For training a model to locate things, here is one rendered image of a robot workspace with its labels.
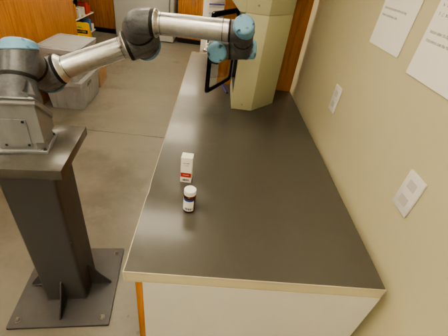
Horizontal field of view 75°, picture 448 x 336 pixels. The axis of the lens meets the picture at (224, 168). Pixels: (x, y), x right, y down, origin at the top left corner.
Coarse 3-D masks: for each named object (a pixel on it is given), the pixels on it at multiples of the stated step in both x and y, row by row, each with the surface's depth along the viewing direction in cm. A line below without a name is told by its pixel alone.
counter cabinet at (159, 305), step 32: (160, 288) 78; (192, 288) 78; (224, 288) 78; (160, 320) 88; (192, 320) 88; (224, 320) 88; (256, 320) 88; (288, 320) 88; (320, 320) 88; (352, 320) 88
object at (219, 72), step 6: (228, 18) 150; (234, 18) 156; (228, 60) 169; (216, 66) 158; (222, 66) 165; (228, 66) 172; (216, 72) 160; (222, 72) 167; (228, 72) 175; (210, 78) 157; (216, 78) 163; (222, 78) 170; (210, 84) 159
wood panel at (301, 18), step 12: (228, 0) 161; (300, 0) 161; (312, 0) 161; (300, 12) 165; (300, 24) 169; (288, 36) 172; (300, 36) 172; (288, 48) 176; (300, 48) 176; (288, 60) 180; (288, 72) 185; (288, 84) 190
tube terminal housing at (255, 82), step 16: (256, 0) 129; (272, 0) 129; (288, 0) 137; (256, 16) 133; (272, 16) 134; (288, 16) 143; (256, 32) 137; (272, 32) 140; (288, 32) 149; (272, 48) 146; (240, 64) 145; (256, 64) 145; (272, 64) 153; (240, 80) 150; (256, 80) 150; (272, 80) 160; (240, 96) 155; (256, 96) 157; (272, 96) 169
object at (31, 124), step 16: (0, 96) 93; (0, 112) 96; (16, 112) 97; (32, 112) 98; (48, 112) 108; (0, 128) 99; (16, 128) 100; (32, 128) 101; (48, 128) 109; (0, 144) 103; (16, 144) 103; (32, 144) 104; (48, 144) 109
